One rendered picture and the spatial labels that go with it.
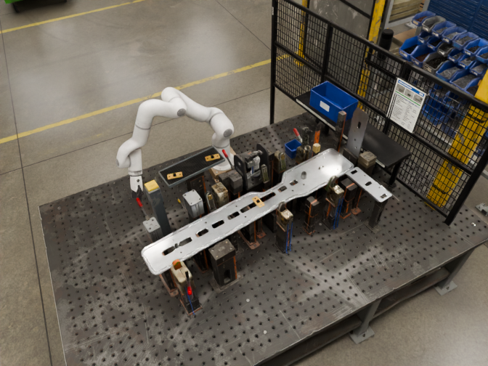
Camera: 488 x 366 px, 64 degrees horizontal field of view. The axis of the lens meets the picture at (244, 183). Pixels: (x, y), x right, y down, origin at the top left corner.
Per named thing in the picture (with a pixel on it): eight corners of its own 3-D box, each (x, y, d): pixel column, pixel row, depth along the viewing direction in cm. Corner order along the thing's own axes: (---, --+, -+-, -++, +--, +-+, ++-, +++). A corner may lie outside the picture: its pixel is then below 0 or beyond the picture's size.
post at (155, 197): (163, 240, 247) (148, 194, 215) (158, 232, 252) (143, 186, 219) (173, 234, 250) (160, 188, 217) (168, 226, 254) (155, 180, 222)
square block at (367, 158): (357, 200, 264) (368, 162, 237) (349, 192, 268) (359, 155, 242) (366, 194, 266) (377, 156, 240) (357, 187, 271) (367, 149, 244)
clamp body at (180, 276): (189, 319, 212) (179, 288, 185) (177, 299, 220) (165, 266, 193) (206, 309, 215) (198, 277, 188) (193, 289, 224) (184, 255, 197)
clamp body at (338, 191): (329, 233, 246) (337, 197, 221) (316, 221, 253) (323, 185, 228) (340, 226, 250) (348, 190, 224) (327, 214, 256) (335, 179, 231)
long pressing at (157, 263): (156, 281, 196) (155, 279, 195) (138, 250, 209) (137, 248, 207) (356, 167, 244) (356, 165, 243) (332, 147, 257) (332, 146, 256)
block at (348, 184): (342, 221, 252) (349, 192, 231) (330, 210, 259) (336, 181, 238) (353, 214, 255) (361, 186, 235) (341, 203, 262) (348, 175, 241)
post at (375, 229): (375, 234, 244) (385, 205, 223) (362, 222, 251) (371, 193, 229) (382, 229, 247) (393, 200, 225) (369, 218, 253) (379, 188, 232)
